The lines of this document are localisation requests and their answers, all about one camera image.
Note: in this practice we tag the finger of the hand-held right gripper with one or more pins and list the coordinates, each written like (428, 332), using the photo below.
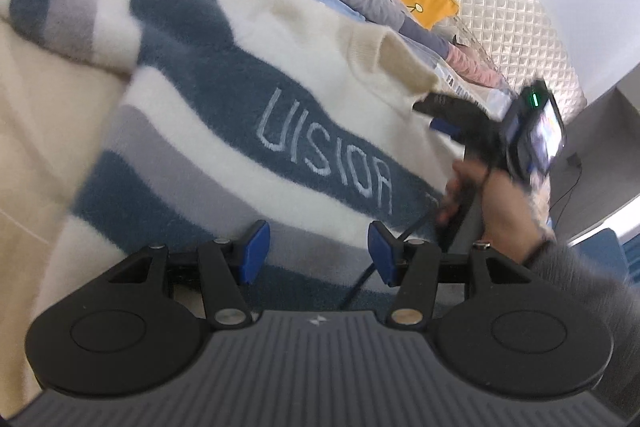
(442, 103)
(442, 127)

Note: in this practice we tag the patchwork bed cover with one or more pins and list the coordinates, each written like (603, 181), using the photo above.
(30, 132)

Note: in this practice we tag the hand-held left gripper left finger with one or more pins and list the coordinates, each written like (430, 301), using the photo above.
(255, 252)

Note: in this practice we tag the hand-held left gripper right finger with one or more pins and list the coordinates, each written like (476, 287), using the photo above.
(380, 257)

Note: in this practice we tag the person's right hand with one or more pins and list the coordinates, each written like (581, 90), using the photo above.
(510, 212)

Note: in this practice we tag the blue chair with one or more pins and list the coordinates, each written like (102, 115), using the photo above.
(607, 249)

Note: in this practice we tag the striped fluffy sweater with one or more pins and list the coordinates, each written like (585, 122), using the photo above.
(200, 57)

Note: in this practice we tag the grey desk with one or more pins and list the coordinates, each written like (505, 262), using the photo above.
(600, 147)

